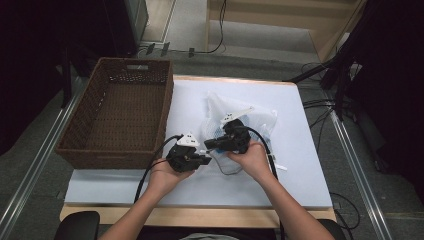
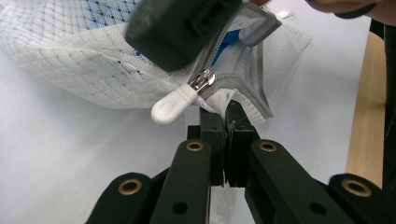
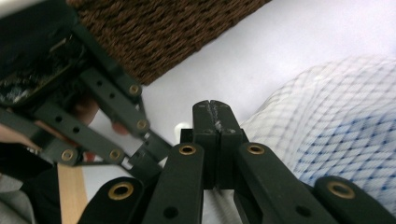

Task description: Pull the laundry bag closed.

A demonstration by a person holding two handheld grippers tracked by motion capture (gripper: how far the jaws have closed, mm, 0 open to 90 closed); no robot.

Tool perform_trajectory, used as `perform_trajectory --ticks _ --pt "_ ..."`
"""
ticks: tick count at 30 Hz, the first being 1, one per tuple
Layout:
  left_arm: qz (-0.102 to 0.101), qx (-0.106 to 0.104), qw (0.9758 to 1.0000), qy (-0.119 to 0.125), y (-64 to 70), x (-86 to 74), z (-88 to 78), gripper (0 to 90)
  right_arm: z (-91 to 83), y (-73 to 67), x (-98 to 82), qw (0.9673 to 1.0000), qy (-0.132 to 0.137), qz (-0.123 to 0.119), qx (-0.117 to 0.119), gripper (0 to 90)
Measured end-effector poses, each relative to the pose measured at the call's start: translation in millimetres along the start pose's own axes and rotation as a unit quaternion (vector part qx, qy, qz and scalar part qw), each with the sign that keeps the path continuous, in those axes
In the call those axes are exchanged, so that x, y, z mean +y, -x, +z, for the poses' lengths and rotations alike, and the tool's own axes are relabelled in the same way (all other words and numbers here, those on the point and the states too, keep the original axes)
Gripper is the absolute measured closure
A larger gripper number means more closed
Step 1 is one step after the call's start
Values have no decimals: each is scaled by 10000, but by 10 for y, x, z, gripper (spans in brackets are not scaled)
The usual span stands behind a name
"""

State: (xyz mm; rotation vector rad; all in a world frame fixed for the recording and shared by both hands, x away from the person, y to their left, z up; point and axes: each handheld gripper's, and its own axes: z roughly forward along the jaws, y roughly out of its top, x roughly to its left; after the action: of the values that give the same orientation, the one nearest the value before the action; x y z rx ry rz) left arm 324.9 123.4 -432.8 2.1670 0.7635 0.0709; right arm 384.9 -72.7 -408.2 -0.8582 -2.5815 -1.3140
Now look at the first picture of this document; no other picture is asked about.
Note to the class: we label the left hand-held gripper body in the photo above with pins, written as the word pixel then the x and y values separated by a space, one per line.
pixel 181 158

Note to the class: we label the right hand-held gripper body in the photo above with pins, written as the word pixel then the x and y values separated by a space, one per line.
pixel 238 138

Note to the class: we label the blue garment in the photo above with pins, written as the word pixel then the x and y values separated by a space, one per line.
pixel 220 150

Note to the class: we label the person's left hand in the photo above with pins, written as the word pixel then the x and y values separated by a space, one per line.
pixel 165 180

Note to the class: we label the person's dark clothing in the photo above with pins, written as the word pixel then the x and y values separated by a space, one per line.
pixel 206 233

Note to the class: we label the brown wicker basket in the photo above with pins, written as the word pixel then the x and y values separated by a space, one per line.
pixel 120 113

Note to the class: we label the grey cabinet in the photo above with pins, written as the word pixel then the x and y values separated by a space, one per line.
pixel 136 16

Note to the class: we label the white mesh laundry bag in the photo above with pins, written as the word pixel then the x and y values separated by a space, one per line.
pixel 260 120

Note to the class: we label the small black plug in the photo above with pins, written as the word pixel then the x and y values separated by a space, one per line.
pixel 191 52

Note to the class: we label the black tripod stand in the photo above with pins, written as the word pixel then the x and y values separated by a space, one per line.
pixel 340 76

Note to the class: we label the wooden platform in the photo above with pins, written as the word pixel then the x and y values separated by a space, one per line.
pixel 266 20

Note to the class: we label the black chair armrest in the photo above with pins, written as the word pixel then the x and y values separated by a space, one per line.
pixel 78 226

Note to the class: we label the person's right hand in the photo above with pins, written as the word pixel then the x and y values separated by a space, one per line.
pixel 256 161

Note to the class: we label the aluminium floor rail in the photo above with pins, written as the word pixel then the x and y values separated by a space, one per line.
pixel 360 173
pixel 36 160

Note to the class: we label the black curtain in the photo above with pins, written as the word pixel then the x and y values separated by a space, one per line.
pixel 30 50
pixel 393 83

